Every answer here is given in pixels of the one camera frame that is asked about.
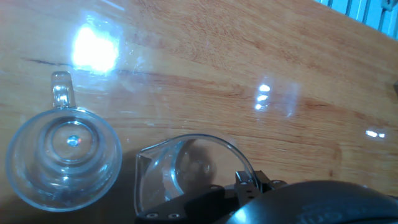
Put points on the clear glass cup with spout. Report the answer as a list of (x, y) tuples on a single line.
[(158, 174)]

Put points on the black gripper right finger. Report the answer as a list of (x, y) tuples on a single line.
[(267, 185)]

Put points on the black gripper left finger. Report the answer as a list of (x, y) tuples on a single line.
[(199, 205)]

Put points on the glossy wooden board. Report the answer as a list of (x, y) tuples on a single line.
[(233, 62)]

